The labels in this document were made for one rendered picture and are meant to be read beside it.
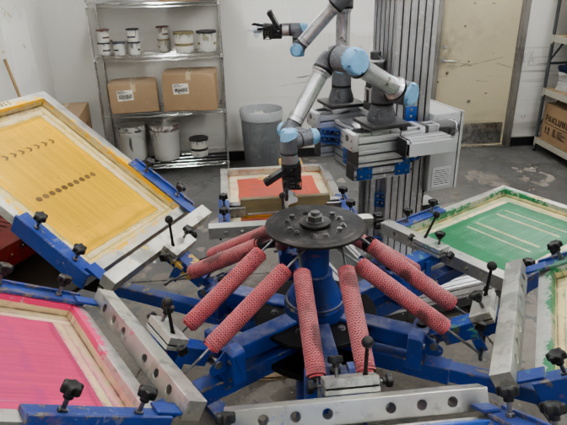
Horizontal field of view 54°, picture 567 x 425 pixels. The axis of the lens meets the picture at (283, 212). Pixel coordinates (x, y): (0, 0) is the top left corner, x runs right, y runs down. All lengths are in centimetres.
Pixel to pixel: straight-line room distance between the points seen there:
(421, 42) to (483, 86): 371
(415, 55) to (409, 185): 76
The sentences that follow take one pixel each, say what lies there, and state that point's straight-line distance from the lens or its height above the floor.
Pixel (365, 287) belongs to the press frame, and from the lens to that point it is 189.
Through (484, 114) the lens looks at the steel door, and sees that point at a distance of 693.
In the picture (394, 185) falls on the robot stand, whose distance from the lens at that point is 331.
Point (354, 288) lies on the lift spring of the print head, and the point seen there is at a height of 122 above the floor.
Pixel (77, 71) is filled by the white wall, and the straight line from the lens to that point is 624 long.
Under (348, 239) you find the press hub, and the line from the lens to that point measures 156.
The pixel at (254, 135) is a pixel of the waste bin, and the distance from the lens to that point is 570.
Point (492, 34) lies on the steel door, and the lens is 676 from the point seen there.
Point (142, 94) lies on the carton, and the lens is 571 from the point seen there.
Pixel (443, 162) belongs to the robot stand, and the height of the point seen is 94.
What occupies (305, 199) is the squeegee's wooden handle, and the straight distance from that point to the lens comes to 250.
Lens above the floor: 201
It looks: 24 degrees down
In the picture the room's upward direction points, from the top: 1 degrees counter-clockwise
